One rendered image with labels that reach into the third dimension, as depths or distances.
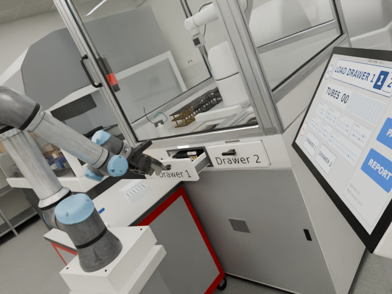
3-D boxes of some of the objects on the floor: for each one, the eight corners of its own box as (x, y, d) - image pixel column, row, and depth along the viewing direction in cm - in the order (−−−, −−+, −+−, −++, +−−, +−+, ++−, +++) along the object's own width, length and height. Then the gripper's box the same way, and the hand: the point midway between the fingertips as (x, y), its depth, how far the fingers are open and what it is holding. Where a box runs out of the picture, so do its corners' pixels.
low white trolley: (169, 377, 151) (92, 255, 129) (107, 331, 195) (42, 235, 174) (233, 285, 187) (182, 178, 165) (168, 265, 232) (121, 178, 210)
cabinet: (348, 319, 140) (295, 168, 117) (193, 270, 215) (142, 172, 192) (392, 196, 201) (363, 80, 178) (259, 191, 275) (226, 109, 252)
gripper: (115, 164, 134) (153, 183, 147) (129, 164, 126) (167, 183, 139) (122, 147, 137) (158, 166, 150) (136, 144, 129) (173, 165, 142)
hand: (163, 167), depth 145 cm, fingers closed on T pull, 3 cm apart
